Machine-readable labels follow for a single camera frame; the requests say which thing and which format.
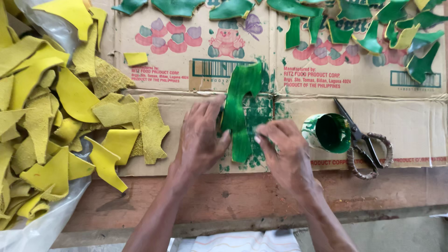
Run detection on white striped cloth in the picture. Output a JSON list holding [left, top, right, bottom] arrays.
[[170, 229, 301, 252]]

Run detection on green painted leather cutout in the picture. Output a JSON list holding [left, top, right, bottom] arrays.
[[220, 62, 264, 164]]

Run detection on pile of yellow leather scraps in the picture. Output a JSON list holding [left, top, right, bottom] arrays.
[[0, 0, 171, 231]]

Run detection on black scissors with wrapped handles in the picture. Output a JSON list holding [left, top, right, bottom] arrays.
[[333, 97, 393, 181]]

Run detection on green paint cup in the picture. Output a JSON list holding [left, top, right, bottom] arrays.
[[301, 113, 351, 154]]

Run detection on small yellow leather rectangle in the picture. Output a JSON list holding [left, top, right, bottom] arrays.
[[123, 52, 149, 67]]

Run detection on spread of drying green pieces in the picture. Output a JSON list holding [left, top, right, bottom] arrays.
[[111, 0, 447, 84]]

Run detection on clear plastic bag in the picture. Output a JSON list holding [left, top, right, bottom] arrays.
[[0, 0, 93, 252]]

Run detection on person's left hand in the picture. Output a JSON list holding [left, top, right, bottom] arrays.
[[174, 94, 232, 177]]

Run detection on flattened printed cardboard sheet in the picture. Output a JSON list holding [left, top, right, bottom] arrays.
[[92, 0, 448, 177]]

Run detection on person's right hand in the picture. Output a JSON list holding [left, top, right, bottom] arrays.
[[254, 119, 324, 201]]

